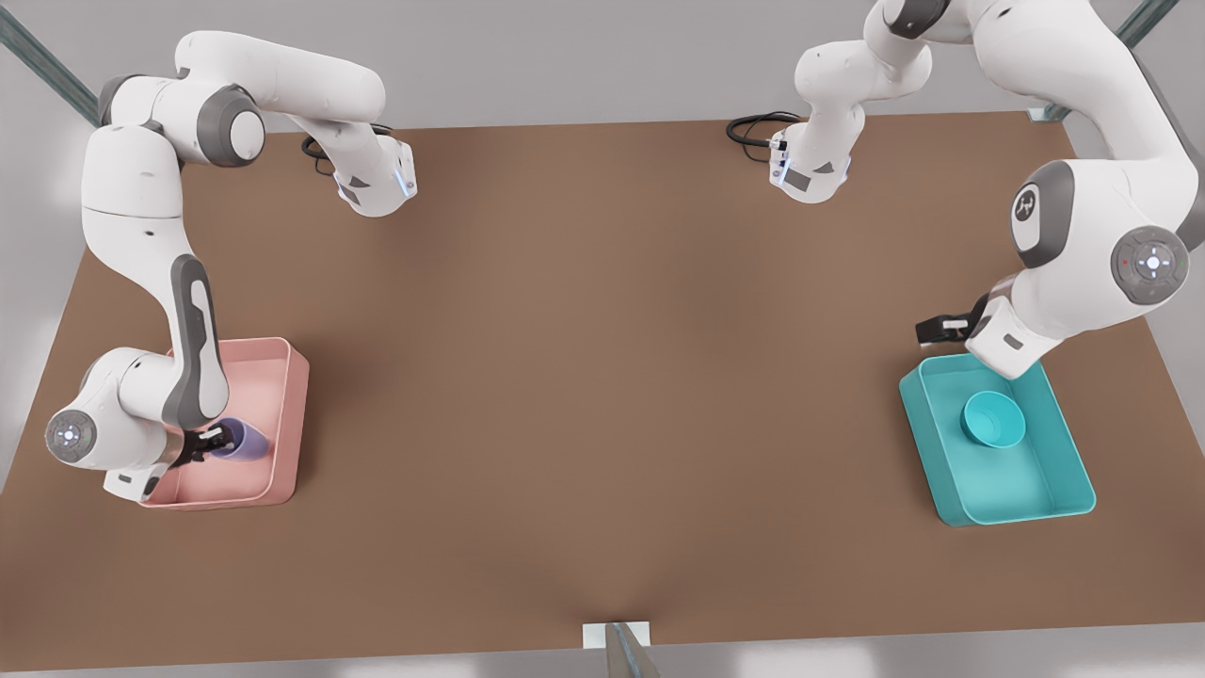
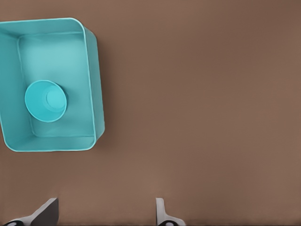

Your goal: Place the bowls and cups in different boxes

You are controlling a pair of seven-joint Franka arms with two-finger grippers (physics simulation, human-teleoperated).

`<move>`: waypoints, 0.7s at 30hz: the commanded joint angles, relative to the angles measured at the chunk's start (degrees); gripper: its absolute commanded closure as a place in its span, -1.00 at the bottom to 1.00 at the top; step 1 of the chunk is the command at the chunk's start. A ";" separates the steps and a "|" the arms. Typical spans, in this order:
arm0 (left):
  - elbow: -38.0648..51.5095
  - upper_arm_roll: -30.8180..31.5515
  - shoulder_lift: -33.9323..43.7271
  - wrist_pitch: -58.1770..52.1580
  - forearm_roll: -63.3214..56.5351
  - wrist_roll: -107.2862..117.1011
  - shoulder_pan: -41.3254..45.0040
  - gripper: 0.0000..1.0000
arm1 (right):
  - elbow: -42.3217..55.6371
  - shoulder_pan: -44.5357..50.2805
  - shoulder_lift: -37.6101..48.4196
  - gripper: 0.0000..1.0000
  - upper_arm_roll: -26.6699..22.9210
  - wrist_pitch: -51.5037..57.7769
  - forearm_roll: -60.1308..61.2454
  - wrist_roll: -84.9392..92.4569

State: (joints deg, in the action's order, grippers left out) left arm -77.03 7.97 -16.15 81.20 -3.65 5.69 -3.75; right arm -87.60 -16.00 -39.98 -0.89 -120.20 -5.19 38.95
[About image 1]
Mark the teal box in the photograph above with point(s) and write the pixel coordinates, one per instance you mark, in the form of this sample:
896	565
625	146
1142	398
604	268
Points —
1012	471

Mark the pink box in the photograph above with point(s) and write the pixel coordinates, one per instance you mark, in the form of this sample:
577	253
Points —
268	405

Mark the teal bowl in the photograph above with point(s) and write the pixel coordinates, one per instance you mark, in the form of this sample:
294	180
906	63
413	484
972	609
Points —
993	420

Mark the purple cup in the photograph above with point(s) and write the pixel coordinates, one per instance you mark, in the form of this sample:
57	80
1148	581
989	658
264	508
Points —
243	442

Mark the silver frame post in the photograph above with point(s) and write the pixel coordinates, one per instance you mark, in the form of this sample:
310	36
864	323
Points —
621	648
47	66
1125	42

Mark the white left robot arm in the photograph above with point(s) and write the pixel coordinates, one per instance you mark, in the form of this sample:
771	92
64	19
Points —
1083	217

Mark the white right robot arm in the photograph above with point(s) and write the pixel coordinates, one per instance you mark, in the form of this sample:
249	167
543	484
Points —
132	202

